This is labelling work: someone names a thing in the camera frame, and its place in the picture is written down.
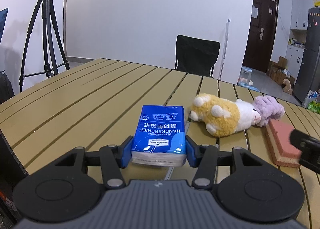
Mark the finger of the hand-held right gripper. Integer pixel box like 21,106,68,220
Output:
289,129,320,150
299,147,320,175

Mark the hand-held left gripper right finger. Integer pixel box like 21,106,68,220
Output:
185,135,265,189

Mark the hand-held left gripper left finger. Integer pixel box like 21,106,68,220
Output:
54,135,134,189

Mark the pink and orange sponge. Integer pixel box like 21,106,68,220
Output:
264,119,304,168

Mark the blue tissue pack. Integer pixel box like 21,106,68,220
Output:
131,104,187,167

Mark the yellow and white plush toy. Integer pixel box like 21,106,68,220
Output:
188,94,260,137

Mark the green snack bag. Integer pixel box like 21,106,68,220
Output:
306,92,320,114

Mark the tan toy figure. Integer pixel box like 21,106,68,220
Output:
282,79,294,94

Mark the tan folding table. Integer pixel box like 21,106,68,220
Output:
0,58,320,222

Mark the stack of cardboard boxes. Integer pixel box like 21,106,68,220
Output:
266,56,295,85

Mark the grey refrigerator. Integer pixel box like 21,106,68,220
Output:
292,7,320,104

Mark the white kitchen cabinet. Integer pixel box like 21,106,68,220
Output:
285,0,315,83

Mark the clear plastic water container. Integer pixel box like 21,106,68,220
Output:
237,67,253,90

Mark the black folding chair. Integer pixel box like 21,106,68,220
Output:
174,35,221,78

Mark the white mop pole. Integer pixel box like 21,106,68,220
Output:
219,18,231,80

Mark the dark brown door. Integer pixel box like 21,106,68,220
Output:
242,0,279,73

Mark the black suitcase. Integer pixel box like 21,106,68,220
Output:
0,70,28,229

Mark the dark blue cushion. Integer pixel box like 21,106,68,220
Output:
0,8,8,44

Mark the black camera tripod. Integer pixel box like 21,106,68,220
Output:
19,0,70,93

